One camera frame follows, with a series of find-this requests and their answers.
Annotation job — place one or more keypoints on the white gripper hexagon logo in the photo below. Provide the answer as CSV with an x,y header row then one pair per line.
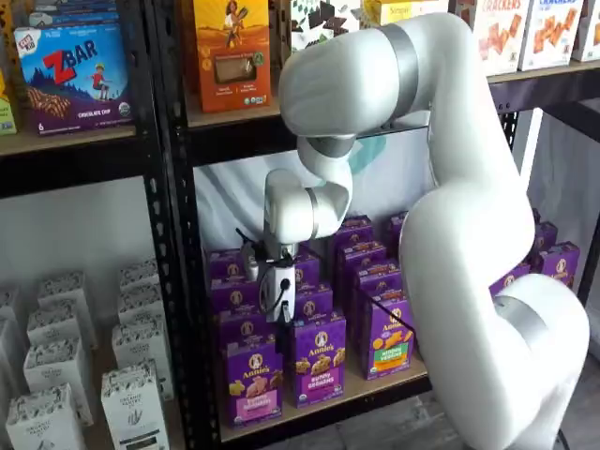
x,y
290,290

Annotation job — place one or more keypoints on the purple Annie's box pink patch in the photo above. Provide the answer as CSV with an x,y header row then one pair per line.
x,y
234,297
227,267
244,328
255,384

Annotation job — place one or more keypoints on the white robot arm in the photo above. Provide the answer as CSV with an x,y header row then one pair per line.
x,y
469,234

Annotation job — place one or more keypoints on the purple Annie's box pink label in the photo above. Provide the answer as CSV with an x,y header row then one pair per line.
x,y
319,365

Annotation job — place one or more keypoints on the wood shelf board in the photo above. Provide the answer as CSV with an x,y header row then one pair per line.
x,y
70,143
356,398
234,119

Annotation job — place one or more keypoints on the purple Annie's box green patch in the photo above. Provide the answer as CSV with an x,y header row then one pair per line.
x,y
377,281
389,347
361,255
354,229

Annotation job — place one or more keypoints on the white paper snack box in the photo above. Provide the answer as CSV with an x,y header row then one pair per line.
x,y
61,288
140,342
133,408
44,422
61,321
56,365
139,272
140,302
11,351
8,302

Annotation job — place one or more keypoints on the purple Annie's box yellow patch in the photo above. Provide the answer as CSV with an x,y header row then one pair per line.
x,y
397,227

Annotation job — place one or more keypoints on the purple Annie's box brown patch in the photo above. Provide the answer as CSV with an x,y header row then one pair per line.
x,y
511,281

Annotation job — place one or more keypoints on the purple Annie's snack box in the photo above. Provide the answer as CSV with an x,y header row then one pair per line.
x,y
546,234
560,262

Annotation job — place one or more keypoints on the orange Revival snack box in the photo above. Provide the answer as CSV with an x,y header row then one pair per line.
x,y
232,56

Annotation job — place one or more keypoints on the Simple Mills sweet thins box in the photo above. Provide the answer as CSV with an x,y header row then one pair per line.
x,y
323,19

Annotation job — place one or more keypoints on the yellow Simple Mills bar box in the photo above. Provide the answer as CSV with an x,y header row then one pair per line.
x,y
398,9

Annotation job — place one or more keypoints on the orange Bobo's snack box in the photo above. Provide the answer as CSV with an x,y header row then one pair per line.
x,y
7,117

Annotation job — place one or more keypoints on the orange cheddar pretzel crackers box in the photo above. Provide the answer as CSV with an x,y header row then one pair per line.
x,y
499,42

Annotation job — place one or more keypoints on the blue sea salt crackers box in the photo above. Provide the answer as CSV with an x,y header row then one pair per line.
x,y
550,37

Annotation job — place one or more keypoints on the white pretzel crackers box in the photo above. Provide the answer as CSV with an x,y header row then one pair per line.
x,y
588,33

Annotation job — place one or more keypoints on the white carton boxes group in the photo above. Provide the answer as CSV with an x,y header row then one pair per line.
x,y
100,356

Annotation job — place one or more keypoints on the black metal shelving rack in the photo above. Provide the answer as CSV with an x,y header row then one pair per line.
x,y
234,145
70,173

